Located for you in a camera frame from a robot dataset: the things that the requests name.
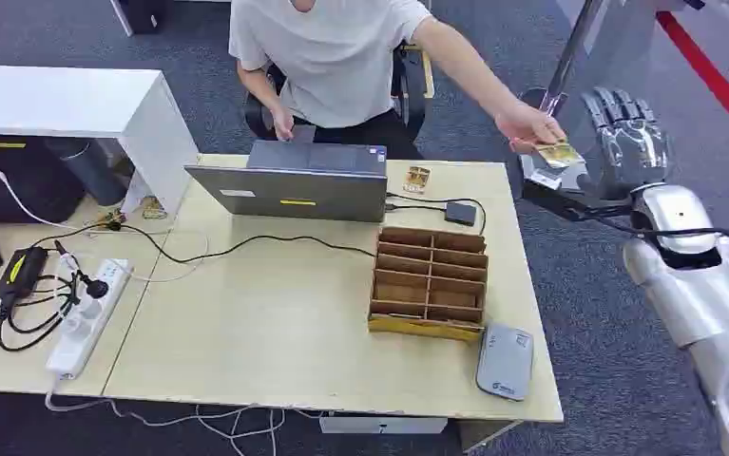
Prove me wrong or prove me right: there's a person's right hand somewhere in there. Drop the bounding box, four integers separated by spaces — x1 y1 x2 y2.
270 105 297 143

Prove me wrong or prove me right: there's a person's left hand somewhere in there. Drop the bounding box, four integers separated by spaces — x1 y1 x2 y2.
494 100 568 156

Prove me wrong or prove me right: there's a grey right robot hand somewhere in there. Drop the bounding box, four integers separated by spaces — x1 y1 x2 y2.
580 86 672 198

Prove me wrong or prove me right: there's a yellow printed card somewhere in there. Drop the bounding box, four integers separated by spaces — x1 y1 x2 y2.
536 142 584 169

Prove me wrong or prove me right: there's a grey laptop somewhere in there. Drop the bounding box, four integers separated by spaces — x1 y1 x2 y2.
183 139 390 224

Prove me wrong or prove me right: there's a person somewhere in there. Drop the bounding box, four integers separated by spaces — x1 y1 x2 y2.
227 0 568 162

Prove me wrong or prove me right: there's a silver metal pole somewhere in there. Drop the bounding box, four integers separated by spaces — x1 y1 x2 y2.
539 0 612 117

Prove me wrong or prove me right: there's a small black hub box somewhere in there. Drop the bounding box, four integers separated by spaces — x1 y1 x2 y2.
444 201 478 228

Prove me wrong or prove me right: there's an orange printed card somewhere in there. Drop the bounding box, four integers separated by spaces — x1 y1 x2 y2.
402 165 432 195

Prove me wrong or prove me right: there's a black office chair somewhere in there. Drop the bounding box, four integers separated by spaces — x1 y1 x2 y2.
242 42 436 143

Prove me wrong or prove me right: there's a black cabinet base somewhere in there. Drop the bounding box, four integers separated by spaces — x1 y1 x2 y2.
109 0 171 38

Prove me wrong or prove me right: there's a wooden card box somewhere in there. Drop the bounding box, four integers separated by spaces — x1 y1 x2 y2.
367 225 489 344

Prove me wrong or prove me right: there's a grey waste bin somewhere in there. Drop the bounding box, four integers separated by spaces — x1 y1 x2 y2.
44 137 128 208

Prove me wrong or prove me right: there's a white side table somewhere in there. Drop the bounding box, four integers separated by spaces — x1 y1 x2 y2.
0 64 201 217

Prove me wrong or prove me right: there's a grey external drive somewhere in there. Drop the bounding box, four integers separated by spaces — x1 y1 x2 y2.
474 322 536 403

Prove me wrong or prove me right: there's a black plug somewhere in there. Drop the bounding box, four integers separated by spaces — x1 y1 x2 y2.
53 239 111 301

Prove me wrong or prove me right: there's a black computer case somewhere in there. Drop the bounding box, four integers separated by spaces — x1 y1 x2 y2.
0 133 86 225

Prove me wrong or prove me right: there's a white power strip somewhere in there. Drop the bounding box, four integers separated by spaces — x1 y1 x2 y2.
44 257 134 382

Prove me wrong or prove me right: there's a black power adapter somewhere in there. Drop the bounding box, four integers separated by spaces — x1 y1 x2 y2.
0 245 49 305

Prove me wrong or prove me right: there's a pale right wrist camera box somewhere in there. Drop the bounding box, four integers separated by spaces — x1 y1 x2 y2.
519 152 593 201

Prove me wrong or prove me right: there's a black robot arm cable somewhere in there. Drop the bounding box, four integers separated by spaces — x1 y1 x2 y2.
581 210 729 245

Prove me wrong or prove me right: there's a black hub cable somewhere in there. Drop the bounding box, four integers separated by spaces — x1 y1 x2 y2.
384 191 489 238

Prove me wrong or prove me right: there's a long black power cable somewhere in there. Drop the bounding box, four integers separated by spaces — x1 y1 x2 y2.
27 221 378 266

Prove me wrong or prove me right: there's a small yellow cable bundle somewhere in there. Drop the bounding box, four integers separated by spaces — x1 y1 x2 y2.
141 196 169 221

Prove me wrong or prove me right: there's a white cable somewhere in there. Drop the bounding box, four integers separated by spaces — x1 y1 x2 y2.
0 168 211 284

